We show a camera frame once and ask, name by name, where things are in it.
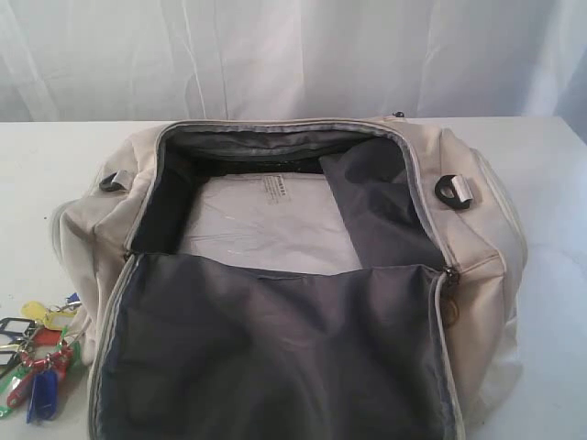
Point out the cream fabric duffel bag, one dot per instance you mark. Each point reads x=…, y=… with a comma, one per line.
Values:
x=415, y=344

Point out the bunch of colourful key tags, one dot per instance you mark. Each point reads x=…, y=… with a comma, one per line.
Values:
x=37, y=351

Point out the white garment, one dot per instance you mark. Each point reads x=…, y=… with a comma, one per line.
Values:
x=286, y=222

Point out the white backdrop curtain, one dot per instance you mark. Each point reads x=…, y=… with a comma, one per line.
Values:
x=149, y=60

